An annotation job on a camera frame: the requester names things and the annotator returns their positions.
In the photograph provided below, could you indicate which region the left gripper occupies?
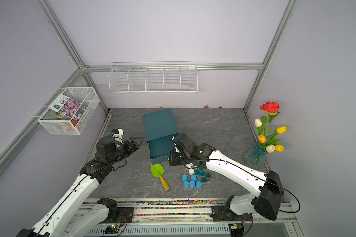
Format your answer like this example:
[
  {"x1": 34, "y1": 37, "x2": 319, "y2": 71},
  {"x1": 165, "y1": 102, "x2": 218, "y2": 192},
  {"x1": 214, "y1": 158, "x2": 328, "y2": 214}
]
[{"x1": 108, "y1": 136, "x2": 144, "y2": 165}]

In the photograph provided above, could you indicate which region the teal top drawer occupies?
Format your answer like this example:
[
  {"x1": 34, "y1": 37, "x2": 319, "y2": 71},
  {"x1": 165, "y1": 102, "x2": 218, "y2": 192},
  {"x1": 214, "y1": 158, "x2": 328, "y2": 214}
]
[{"x1": 146, "y1": 132, "x2": 181, "y2": 165}]

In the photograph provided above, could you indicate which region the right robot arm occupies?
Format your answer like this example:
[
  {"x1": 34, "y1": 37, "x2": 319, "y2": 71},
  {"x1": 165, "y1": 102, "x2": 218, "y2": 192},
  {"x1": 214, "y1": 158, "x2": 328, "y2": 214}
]
[{"x1": 169, "y1": 133, "x2": 284, "y2": 222}]

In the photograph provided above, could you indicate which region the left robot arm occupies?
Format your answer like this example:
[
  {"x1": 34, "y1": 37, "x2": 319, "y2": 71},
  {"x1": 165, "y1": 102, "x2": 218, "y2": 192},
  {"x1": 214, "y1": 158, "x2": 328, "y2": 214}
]
[{"x1": 18, "y1": 136, "x2": 143, "y2": 237}]

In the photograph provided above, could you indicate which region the teal drawer cabinet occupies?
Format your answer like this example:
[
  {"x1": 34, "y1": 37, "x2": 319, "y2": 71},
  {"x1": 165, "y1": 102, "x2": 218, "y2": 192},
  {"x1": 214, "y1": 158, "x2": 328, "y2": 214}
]
[{"x1": 142, "y1": 109, "x2": 180, "y2": 141}]

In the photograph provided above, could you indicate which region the teal glass vase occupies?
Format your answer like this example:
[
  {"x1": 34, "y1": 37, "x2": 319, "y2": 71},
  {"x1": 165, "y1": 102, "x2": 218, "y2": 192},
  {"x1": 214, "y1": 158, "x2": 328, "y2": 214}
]
[{"x1": 244, "y1": 143, "x2": 268, "y2": 167}]

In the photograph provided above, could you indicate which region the purple flower seed packet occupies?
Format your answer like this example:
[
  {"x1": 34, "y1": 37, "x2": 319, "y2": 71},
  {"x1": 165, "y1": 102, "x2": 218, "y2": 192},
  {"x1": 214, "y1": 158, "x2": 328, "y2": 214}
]
[{"x1": 48, "y1": 94, "x2": 87, "y2": 122}]

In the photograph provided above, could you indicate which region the artificial flower bouquet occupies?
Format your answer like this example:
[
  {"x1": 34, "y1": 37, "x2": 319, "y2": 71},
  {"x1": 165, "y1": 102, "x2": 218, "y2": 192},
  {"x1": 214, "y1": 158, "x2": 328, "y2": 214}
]
[{"x1": 254, "y1": 101, "x2": 288, "y2": 156}]

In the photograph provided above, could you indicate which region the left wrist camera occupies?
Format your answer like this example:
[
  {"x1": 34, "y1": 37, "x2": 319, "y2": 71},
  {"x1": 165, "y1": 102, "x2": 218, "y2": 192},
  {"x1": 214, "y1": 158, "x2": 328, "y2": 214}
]
[{"x1": 108, "y1": 128, "x2": 124, "y2": 137}]

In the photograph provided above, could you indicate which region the green trowel yellow handle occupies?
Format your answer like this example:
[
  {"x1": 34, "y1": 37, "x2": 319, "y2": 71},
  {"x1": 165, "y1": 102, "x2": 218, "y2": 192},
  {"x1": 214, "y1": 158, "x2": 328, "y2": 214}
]
[{"x1": 151, "y1": 164, "x2": 170, "y2": 193}]

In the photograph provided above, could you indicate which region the white wire wall shelf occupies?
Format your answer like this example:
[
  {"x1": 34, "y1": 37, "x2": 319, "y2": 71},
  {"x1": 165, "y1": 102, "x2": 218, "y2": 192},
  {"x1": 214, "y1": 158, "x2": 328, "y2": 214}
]
[{"x1": 108, "y1": 61, "x2": 198, "y2": 94}]

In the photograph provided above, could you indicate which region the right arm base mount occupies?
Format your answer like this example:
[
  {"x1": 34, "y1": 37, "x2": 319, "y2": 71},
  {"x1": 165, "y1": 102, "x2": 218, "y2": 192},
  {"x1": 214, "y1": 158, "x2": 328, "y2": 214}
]
[{"x1": 210, "y1": 205, "x2": 253, "y2": 222}]

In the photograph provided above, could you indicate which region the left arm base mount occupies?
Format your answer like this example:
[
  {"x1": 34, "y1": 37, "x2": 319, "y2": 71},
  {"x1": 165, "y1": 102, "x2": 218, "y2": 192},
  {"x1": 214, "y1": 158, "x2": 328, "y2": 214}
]
[{"x1": 98, "y1": 207, "x2": 134, "y2": 224}]

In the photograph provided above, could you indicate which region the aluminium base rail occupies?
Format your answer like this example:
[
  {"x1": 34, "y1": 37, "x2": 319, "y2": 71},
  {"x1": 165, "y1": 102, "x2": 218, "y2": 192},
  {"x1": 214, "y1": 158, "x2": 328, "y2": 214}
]
[{"x1": 70, "y1": 198, "x2": 295, "y2": 232}]

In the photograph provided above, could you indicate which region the white wire basket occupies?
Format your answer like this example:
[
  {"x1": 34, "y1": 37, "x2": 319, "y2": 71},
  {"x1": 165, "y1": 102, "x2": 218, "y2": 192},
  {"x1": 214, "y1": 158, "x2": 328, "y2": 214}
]
[{"x1": 38, "y1": 87, "x2": 100, "y2": 135}]

